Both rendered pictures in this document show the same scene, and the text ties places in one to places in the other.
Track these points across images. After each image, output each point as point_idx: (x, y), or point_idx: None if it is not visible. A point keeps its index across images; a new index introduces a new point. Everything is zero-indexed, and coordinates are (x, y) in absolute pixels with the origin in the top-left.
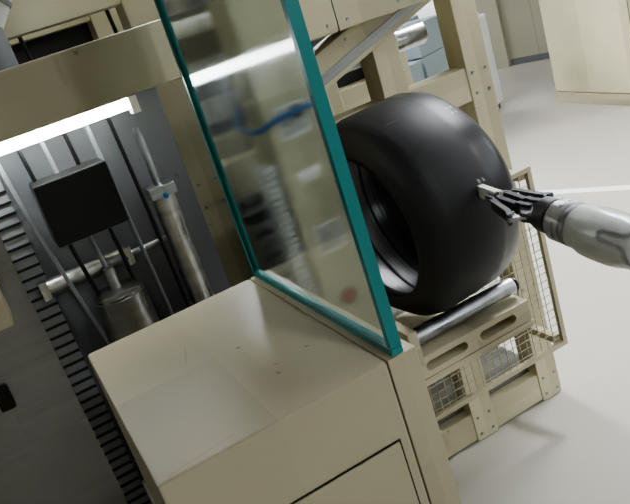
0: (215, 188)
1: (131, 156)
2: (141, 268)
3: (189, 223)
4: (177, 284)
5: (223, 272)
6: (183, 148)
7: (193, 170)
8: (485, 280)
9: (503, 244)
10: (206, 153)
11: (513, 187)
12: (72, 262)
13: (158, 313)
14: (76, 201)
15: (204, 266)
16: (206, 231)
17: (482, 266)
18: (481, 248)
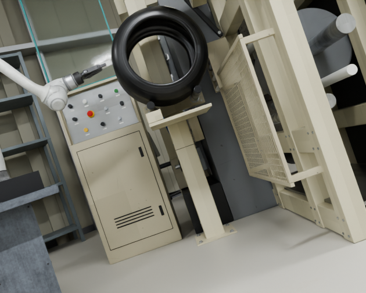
0: (219, 29)
1: None
2: (176, 61)
3: (173, 49)
4: (179, 69)
5: (180, 68)
6: (212, 12)
7: (215, 21)
8: (136, 97)
9: (122, 85)
10: (215, 14)
11: (115, 62)
12: (172, 56)
13: (181, 77)
14: None
15: (179, 64)
16: (175, 53)
17: (126, 91)
18: (120, 84)
